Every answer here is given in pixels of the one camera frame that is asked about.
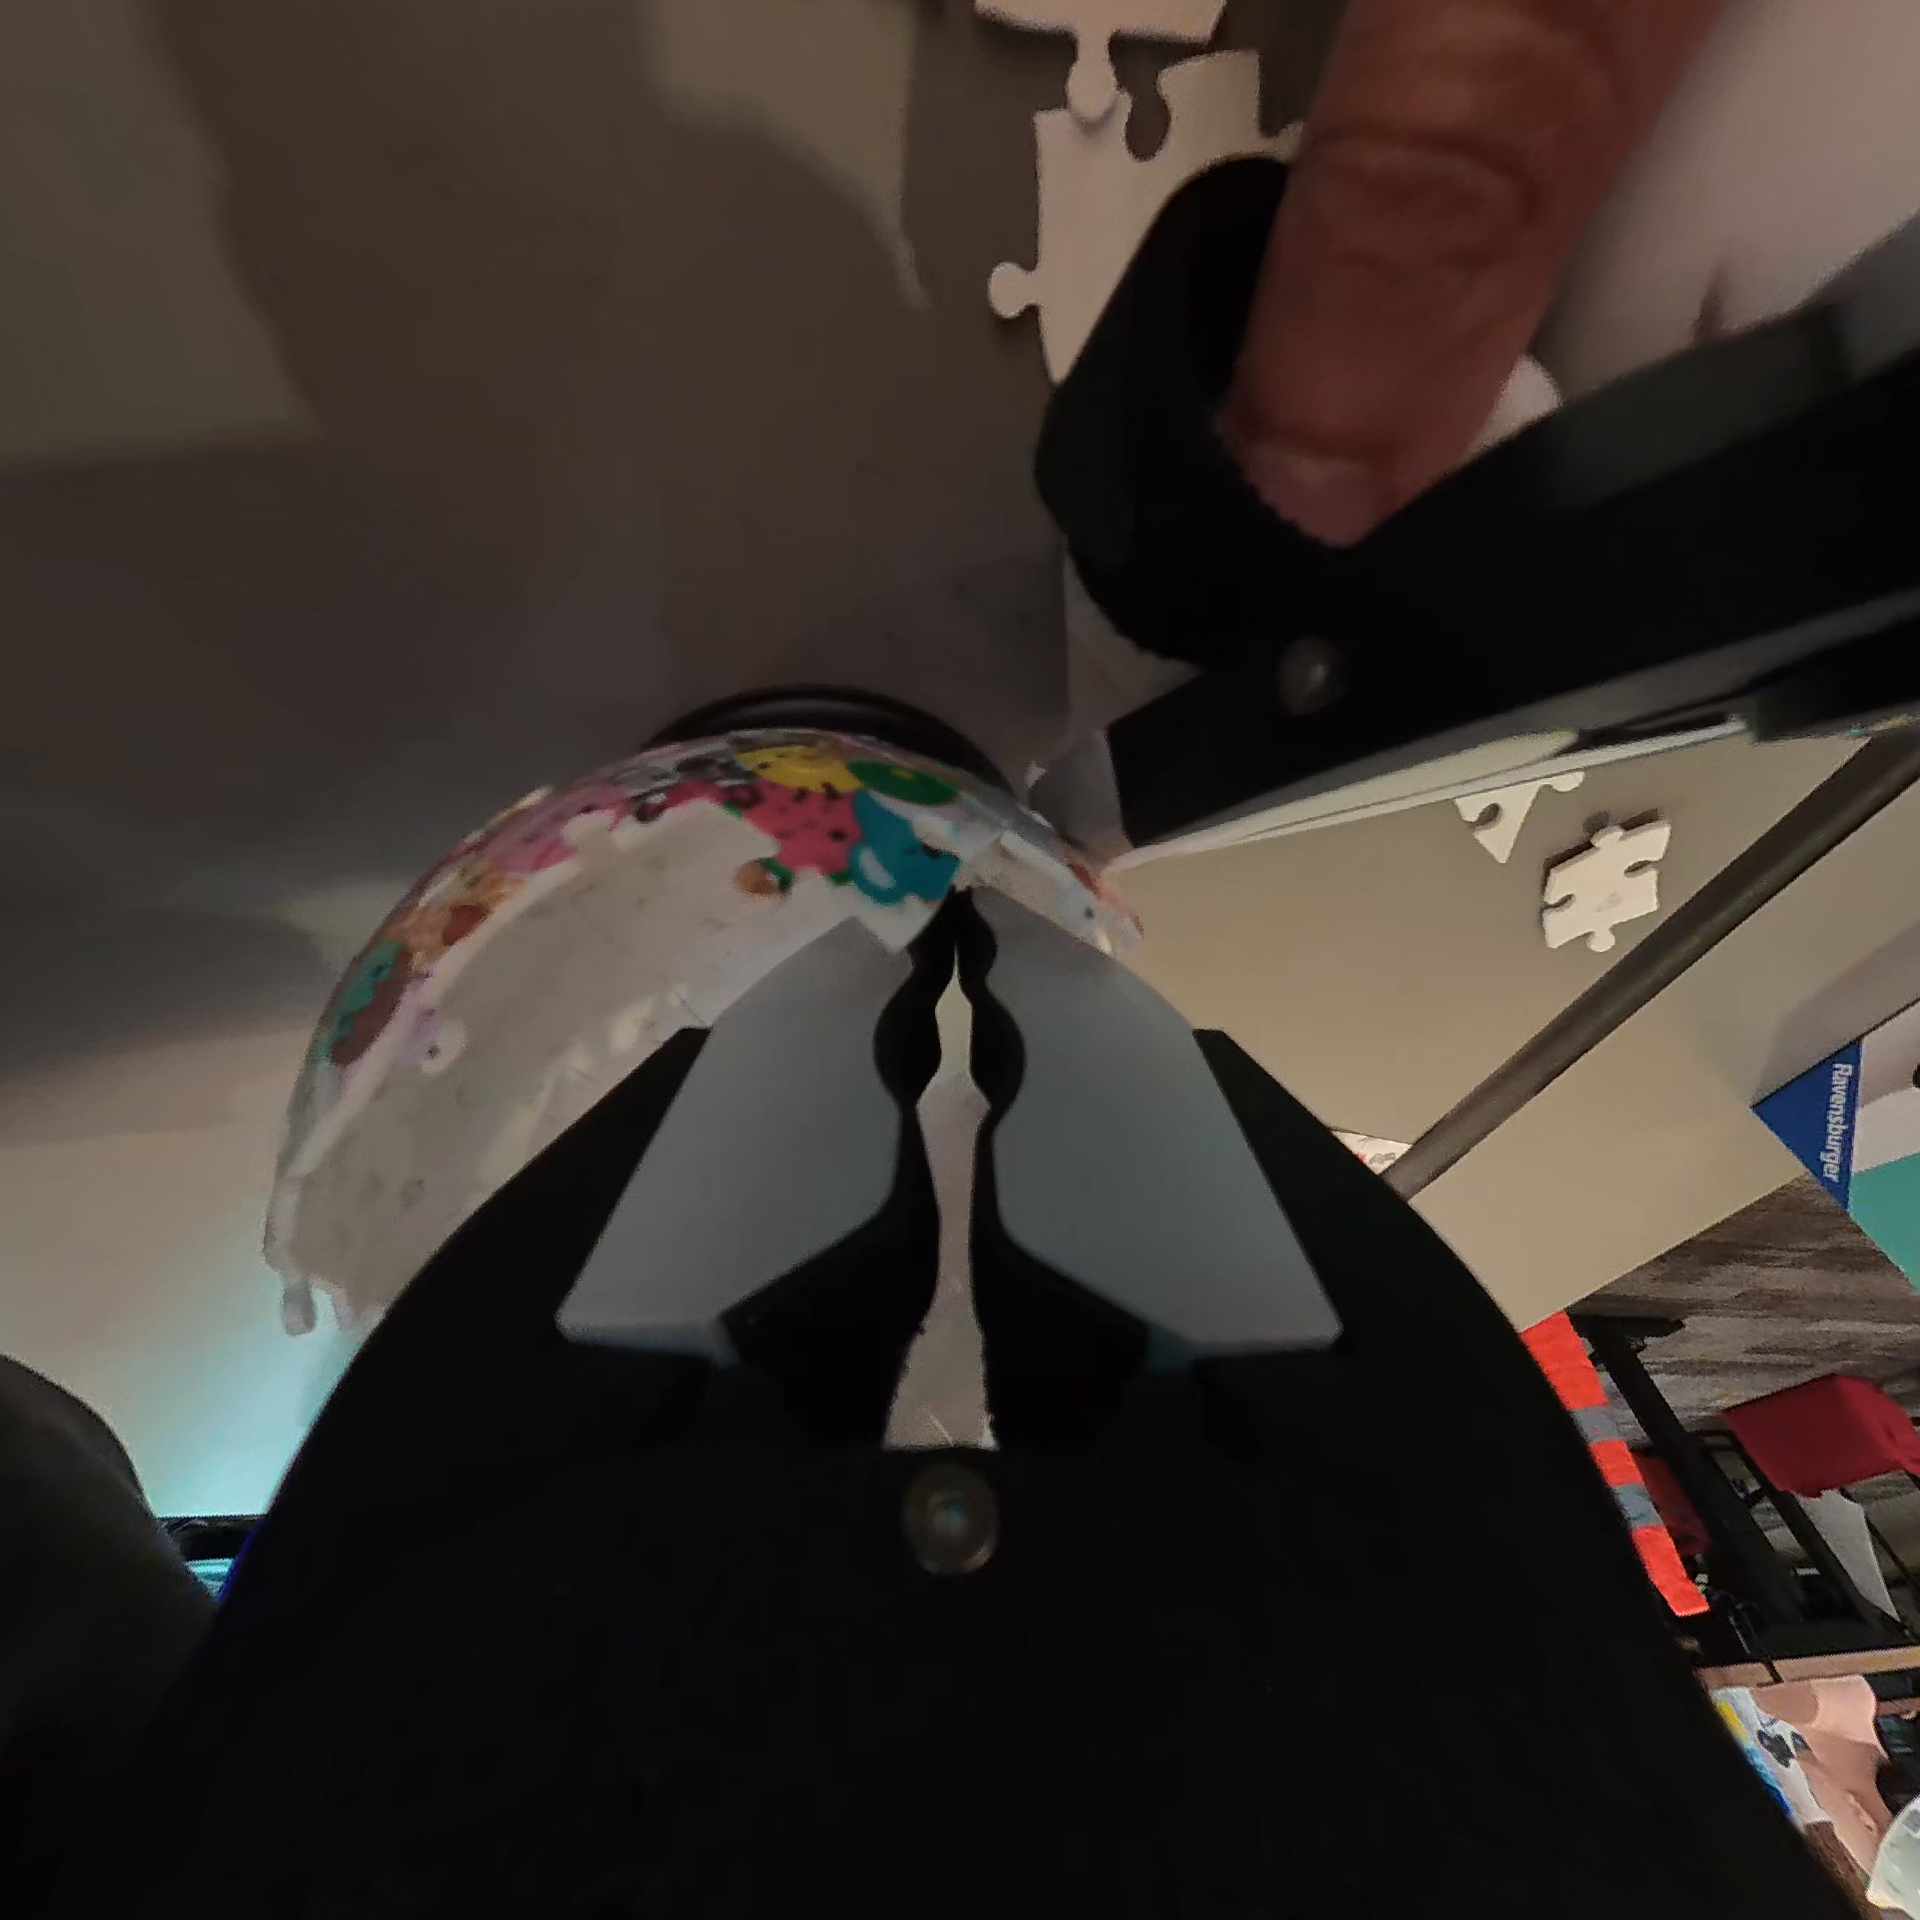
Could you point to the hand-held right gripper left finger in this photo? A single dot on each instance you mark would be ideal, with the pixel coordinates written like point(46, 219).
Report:
point(765, 1185)

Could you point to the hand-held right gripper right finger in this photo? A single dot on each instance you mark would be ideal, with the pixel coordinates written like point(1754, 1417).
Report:
point(1142, 1185)

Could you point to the colourful puzzle ball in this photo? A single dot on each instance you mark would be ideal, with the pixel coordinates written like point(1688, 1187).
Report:
point(599, 973)

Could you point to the puzzle box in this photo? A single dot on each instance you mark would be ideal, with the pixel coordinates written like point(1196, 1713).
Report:
point(1861, 1170)

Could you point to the person's left hand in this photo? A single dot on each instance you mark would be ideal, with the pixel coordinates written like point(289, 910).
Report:
point(1424, 225)

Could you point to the black table divider strip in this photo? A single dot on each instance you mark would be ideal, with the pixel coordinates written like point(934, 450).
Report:
point(1650, 973)

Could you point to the orange cloth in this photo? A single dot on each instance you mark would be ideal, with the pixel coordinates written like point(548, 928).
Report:
point(1606, 1441)

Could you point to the person's dark grey hoodie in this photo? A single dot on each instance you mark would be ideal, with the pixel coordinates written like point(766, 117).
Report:
point(76, 1651)

